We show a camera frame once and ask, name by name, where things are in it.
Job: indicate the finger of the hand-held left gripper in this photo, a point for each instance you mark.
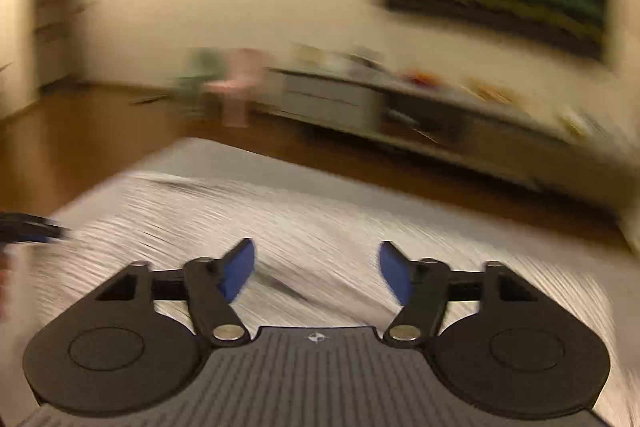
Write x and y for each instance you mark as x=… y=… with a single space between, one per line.
x=35 y=227

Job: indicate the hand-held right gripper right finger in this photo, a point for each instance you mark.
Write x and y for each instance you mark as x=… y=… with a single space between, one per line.
x=395 y=272

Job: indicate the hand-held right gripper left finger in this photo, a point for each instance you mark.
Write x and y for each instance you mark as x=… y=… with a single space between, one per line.
x=239 y=269

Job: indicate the black white patterned shirt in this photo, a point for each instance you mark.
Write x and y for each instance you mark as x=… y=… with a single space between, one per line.
x=325 y=227

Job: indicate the long low TV cabinet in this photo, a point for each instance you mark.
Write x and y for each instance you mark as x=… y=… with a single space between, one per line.
x=450 y=112

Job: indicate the flat item on floor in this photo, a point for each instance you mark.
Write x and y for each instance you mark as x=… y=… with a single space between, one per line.
x=149 y=99

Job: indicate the pink plastic chair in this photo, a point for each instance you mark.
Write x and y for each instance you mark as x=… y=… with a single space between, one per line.
x=237 y=82

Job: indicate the green plastic chair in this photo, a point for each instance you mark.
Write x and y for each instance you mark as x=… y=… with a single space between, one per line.
x=192 y=82

